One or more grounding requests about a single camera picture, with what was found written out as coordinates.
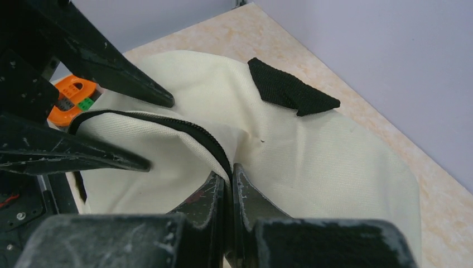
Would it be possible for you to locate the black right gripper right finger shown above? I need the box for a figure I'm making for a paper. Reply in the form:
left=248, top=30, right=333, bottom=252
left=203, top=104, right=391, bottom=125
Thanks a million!
left=231, top=164, right=417, bottom=267

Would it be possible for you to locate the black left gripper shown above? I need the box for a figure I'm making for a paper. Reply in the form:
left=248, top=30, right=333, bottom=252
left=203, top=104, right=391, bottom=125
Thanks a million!
left=1, top=1, right=175, bottom=267

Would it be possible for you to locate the cream canvas backpack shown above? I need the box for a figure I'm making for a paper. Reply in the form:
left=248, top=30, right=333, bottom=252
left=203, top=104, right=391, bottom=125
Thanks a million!
left=68, top=51, right=422, bottom=263

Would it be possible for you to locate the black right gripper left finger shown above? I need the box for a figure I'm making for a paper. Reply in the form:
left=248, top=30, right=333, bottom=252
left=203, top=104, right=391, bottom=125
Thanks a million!
left=16, top=173, right=225, bottom=267

